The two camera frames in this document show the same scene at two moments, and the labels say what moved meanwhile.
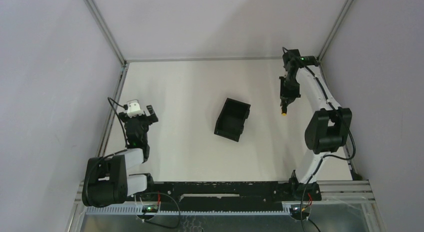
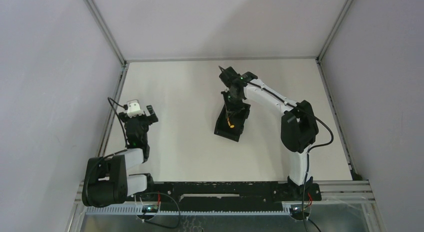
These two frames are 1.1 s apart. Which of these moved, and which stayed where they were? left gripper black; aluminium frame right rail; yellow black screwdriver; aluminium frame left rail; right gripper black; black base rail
Moved: yellow black screwdriver; right gripper black
Stayed: aluminium frame right rail; left gripper black; aluminium frame left rail; black base rail
